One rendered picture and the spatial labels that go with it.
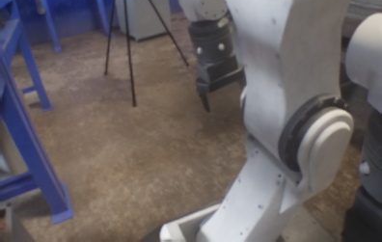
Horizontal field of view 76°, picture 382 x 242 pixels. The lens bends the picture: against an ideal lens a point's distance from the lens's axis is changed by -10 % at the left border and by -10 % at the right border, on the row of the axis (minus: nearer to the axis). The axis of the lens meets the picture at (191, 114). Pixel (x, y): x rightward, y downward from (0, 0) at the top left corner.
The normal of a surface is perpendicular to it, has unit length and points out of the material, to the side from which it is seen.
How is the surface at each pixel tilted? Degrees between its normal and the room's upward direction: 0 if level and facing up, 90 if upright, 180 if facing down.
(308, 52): 90
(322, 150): 90
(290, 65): 90
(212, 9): 90
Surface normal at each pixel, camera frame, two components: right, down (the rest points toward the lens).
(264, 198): -0.84, -0.19
